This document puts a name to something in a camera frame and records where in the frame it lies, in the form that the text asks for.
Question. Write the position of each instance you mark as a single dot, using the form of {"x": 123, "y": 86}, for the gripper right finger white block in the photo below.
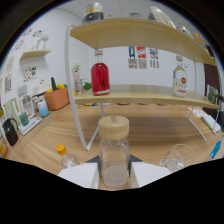
{"x": 150, "y": 174}

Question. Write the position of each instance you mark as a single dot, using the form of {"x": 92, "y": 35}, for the gripper left finger white block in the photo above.
{"x": 78, "y": 175}

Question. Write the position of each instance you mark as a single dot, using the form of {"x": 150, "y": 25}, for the small bottle with orange cap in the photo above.
{"x": 68, "y": 159}

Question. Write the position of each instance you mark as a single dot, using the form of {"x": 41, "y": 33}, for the clear jar with beige lid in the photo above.
{"x": 114, "y": 156}

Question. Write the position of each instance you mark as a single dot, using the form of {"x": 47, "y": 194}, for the blue and white cup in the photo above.
{"x": 43, "y": 109}

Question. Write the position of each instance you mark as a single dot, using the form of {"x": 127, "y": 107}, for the teal cup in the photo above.
{"x": 24, "y": 119}

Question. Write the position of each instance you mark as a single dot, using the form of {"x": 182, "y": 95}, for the clear glass with ice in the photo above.
{"x": 176, "y": 160}

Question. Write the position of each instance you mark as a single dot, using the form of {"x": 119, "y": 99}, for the white tray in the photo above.
{"x": 30, "y": 126}

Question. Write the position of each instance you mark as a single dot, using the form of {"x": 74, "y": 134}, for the orange storage basket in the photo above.
{"x": 57, "y": 99}

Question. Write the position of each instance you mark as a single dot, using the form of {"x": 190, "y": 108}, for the two-tier wooden shelf rack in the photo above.
{"x": 140, "y": 95}

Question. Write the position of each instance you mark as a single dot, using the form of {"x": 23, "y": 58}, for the black kettle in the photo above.
{"x": 10, "y": 133}

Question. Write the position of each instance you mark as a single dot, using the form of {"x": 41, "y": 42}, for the white notebook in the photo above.
{"x": 210, "y": 121}

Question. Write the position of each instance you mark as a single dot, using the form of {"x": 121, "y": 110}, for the green potted plant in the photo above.
{"x": 87, "y": 86}

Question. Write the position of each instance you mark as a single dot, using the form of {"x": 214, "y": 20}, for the clear bottle with red label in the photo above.
{"x": 180, "y": 83}

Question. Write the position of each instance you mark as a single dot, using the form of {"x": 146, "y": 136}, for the red liquid glass bottle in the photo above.
{"x": 100, "y": 78}

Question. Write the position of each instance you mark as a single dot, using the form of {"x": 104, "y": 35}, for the yellow cartoon print can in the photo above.
{"x": 200, "y": 41}

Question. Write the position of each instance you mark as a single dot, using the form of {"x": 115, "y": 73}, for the clear bottle with green cap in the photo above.
{"x": 185, "y": 31}

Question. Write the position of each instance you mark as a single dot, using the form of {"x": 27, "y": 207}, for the black and yellow can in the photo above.
{"x": 93, "y": 15}

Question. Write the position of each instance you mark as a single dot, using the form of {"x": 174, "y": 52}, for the wooden wall shelf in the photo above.
{"x": 35, "y": 53}

